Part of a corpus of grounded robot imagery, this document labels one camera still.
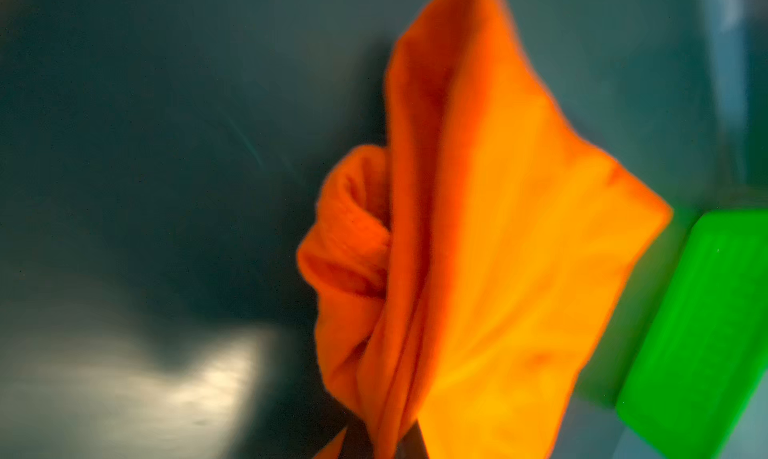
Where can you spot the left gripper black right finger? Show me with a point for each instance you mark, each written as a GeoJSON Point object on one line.
{"type": "Point", "coordinates": [412, 445]}

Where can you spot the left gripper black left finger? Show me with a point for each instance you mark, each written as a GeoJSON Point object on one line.
{"type": "Point", "coordinates": [356, 443]}

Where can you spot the orange t shirt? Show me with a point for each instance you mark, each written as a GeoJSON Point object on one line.
{"type": "Point", "coordinates": [466, 271]}

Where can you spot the green plastic basket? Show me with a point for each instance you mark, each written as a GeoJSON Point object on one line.
{"type": "Point", "coordinates": [705, 351]}

